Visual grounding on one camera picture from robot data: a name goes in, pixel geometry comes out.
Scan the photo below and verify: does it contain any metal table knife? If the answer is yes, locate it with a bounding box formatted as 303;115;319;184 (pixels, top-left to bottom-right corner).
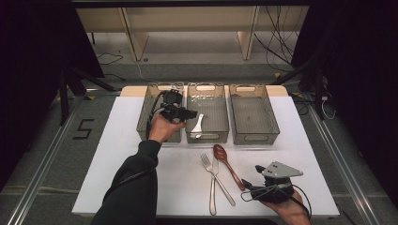
208;155;220;217

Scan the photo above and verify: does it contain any person's right hand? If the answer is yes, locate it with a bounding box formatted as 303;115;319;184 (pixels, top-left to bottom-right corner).
261;190;312;225

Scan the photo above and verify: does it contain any hand-held gripper cable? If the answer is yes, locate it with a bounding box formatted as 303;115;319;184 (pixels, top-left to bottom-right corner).
102;90;175;203
239;183;314;220

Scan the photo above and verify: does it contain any white plug with cable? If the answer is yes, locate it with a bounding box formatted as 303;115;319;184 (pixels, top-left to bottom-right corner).
320;94;338;121

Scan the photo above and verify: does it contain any white ceramic spoon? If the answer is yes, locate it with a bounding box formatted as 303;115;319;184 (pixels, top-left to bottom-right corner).
190;113;206;140

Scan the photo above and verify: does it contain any grey transparent plastic bin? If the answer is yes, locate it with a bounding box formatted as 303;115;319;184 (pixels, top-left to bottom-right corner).
136;82;185;143
229;83;281;146
185;82;230;144

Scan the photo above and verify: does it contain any white floor cable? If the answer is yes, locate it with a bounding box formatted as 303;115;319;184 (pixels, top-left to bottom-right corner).
133;59;149;83

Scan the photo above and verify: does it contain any black metal stand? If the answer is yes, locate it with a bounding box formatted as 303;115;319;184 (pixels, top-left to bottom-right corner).
56;66;117;127
271;55;327;121

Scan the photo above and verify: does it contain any brown wooden spoon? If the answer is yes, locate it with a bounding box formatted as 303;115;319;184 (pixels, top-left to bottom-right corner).
212;143;247;191

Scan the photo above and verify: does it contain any person's left hand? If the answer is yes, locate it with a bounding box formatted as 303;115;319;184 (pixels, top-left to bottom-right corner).
147;112;188;145

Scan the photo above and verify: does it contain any right hand-held gripper cable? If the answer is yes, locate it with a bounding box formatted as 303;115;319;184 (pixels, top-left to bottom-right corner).
239;183;314;220

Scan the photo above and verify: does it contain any left hand-held gripper cable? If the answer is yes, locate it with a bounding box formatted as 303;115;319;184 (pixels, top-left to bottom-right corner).
102;90;175;203

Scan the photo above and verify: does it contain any bundle of black cables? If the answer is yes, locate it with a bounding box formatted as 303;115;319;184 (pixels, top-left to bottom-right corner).
253;6;302;68

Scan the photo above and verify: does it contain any aluminium floor rail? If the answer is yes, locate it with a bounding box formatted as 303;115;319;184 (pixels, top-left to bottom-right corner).
5;93;92;225
307;104;381;225

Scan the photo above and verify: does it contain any metal fork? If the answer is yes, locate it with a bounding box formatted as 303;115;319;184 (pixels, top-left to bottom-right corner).
200;153;237;207

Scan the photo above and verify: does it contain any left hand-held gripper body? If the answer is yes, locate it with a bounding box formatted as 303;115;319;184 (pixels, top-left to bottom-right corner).
159;88;190;124

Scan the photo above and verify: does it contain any black curtain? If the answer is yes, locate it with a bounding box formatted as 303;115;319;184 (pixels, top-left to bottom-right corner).
290;0;398;201
0;0;105;191

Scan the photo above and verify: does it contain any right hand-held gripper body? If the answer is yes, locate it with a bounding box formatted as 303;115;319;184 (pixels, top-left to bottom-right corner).
250;160;304;204

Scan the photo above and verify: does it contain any black floor cable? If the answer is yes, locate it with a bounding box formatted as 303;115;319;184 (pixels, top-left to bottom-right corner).
94;51;126;82

